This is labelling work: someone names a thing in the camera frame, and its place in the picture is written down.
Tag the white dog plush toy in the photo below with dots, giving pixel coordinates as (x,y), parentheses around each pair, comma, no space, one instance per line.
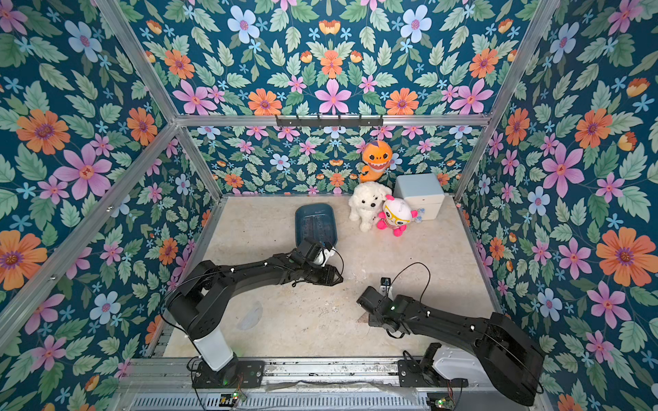
(366,203)

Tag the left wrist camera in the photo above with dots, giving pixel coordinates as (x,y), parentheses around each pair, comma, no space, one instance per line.
(313,252)

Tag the black hook rail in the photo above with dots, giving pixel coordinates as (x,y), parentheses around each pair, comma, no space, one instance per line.
(320,121)

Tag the orange dinosaur plush toy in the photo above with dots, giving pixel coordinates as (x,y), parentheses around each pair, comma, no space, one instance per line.
(377,157)

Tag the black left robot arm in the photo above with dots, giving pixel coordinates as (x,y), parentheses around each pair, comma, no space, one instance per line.
(199,303)

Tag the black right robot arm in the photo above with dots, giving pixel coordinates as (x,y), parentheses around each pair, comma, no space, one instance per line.
(512,361)

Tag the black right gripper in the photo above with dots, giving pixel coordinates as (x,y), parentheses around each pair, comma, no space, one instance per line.
(374,303)

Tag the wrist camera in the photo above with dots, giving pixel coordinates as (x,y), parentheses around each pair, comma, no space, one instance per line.
(313,252)
(386,286)

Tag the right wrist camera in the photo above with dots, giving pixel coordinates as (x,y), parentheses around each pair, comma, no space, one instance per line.
(386,286)

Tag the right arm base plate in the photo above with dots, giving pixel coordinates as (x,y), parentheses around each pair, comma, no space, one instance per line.
(413,375)

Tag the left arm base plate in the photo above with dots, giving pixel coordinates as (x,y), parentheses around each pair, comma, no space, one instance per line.
(237,374)

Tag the clear stencil ruler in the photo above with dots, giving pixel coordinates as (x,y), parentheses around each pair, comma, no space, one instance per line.
(323,236)

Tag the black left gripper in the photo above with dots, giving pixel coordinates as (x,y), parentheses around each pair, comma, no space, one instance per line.
(328,276)

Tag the pink white doll plush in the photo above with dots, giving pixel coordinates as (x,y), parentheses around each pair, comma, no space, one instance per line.
(396,214)

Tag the clear protractor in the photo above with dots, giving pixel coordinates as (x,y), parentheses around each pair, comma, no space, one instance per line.
(252,318)

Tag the teal plastic storage box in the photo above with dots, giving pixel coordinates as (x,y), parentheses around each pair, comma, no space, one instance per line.
(319,209)

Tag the light blue small cabinet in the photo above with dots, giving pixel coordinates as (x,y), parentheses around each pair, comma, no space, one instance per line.
(422,192)

